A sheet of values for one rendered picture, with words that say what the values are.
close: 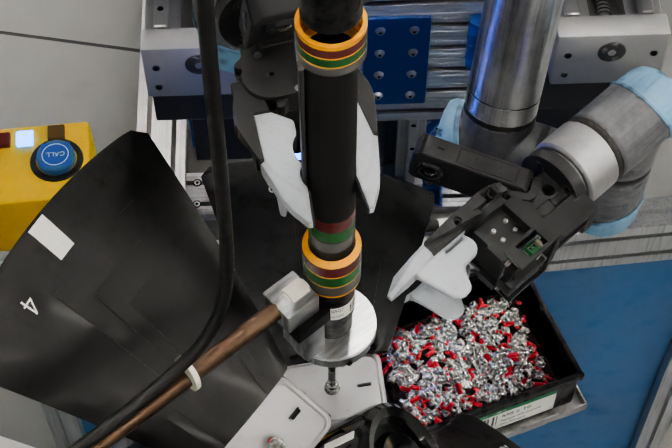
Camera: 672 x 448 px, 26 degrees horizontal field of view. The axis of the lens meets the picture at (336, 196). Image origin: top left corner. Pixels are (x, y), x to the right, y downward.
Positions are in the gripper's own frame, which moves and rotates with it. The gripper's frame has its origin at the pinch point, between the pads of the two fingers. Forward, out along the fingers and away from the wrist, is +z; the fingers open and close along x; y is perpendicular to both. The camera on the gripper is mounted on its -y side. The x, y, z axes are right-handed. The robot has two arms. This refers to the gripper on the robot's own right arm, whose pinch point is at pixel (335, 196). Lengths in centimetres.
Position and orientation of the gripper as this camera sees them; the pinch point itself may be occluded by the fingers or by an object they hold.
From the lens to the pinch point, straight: 97.3
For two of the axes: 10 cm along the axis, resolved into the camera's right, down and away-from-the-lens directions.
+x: -9.6, 2.3, -1.6
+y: 0.0, 5.8, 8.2
